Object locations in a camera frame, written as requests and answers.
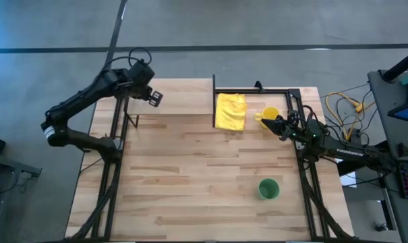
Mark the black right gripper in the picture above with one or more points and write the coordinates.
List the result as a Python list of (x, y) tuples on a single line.
[(293, 130)]

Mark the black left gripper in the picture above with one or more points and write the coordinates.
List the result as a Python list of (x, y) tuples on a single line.
[(141, 76)]

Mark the yellow mug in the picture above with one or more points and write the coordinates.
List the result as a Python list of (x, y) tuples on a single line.
[(268, 113)]

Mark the green cup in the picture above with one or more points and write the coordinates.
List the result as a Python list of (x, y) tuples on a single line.
[(268, 189)]

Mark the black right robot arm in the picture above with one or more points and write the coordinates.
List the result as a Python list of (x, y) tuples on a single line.
[(348, 152)]

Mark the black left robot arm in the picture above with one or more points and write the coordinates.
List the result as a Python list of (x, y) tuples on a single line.
[(75, 101)]

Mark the black clamp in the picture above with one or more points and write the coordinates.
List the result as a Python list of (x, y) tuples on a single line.
[(258, 86)]

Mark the yellow cloth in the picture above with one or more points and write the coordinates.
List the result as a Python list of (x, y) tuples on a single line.
[(230, 111)]

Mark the black desk beam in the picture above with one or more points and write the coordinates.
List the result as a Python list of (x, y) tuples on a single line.
[(347, 168)]

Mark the white paper sheet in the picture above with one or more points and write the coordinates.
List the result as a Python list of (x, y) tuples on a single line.
[(348, 180)]

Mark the grey desk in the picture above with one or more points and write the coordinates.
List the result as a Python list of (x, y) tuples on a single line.
[(382, 101)]

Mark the black triangular stand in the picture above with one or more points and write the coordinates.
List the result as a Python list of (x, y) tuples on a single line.
[(405, 151)]

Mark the blue screen tablet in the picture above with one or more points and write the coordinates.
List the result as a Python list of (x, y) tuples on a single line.
[(407, 113)]

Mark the black pole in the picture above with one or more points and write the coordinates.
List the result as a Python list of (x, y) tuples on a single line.
[(402, 65)]

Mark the black caster wheel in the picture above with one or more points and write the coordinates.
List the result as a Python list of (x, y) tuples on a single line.
[(380, 227)]

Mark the grey cart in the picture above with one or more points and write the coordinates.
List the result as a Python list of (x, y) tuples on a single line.
[(8, 165)]

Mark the grey metal bracket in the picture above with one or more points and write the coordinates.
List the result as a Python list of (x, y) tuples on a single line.
[(299, 146)]

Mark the black metal frame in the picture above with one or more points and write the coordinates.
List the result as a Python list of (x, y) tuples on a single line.
[(311, 195), (104, 195)]

